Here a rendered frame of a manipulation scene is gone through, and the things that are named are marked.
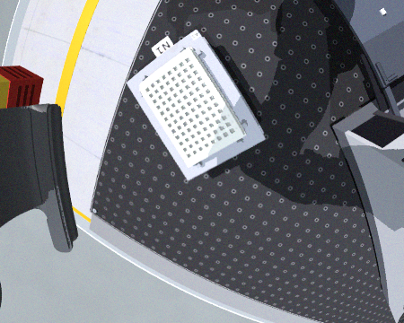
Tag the white well plate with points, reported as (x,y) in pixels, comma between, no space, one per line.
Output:
(198,111)

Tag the white label with black lettering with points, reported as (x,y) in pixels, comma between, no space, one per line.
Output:
(162,46)

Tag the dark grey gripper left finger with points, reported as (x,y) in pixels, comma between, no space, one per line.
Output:
(33,170)

